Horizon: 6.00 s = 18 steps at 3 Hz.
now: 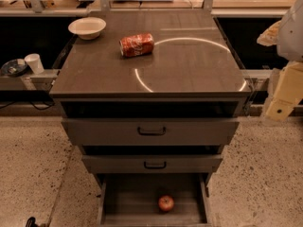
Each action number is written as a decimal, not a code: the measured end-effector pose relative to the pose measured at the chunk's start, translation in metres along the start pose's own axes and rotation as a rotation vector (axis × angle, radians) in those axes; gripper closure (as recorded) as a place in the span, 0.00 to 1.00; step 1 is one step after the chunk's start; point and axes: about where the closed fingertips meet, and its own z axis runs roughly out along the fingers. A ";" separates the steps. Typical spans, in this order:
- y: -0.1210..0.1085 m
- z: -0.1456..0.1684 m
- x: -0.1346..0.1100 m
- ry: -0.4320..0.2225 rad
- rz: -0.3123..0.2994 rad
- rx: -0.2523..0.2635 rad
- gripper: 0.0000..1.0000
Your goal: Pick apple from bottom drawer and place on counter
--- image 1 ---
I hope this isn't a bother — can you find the top grey drawer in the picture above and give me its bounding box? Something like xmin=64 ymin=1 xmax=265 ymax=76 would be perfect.
xmin=62 ymin=118 xmax=239 ymax=146

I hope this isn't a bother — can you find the white ceramic bowl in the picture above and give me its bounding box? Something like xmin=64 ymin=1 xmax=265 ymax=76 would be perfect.
xmin=68 ymin=17 xmax=106 ymax=40

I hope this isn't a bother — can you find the black object bottom left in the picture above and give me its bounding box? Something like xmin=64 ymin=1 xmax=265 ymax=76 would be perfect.
xmin=25 ymin=217 xmax=48 ymax=227

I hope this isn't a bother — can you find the grey drawer cabinet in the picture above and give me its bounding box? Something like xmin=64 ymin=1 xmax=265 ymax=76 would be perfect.
xmin=49 ymin=9 xmax=253 ymax=227

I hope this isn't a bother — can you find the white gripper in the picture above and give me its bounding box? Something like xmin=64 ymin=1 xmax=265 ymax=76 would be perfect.
xmin=257 ymin=21 xmax=303 ymax=121

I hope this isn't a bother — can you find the white paper cup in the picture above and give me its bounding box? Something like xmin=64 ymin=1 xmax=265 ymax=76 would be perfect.
xmin=25 ymin=53 xmax=44 ymax=74

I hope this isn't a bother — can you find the red apple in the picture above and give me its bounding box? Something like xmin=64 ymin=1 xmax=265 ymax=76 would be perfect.
xmin=158 ymin=195 xmax=174 ymax=212

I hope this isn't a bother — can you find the dark blue bowl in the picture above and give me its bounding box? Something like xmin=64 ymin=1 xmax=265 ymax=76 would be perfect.
xmin=1 ymin=59 xmax=27 ymax=77

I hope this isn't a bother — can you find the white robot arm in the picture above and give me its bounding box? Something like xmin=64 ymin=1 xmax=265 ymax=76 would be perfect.
xmin=257 ymin=0 xmax=303 ymax=121

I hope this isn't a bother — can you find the bottom open grey drawer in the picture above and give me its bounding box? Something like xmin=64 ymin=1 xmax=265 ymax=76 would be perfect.
xmin=98 ymin=173 xmax=212 ymax=227

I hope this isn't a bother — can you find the red soda can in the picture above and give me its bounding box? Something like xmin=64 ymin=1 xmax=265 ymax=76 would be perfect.
xmin=119 ymin=33 xmax=154 ymax=58

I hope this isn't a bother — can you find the black cable on floor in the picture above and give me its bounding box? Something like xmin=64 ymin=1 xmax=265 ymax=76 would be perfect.
xmin=0 ymin=99 xmax=56 ymax=112

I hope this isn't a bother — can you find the middle grey drawer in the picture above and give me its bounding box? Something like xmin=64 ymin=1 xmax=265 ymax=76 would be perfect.
xmin=82 ymin=155 xmax=222 ymax=174

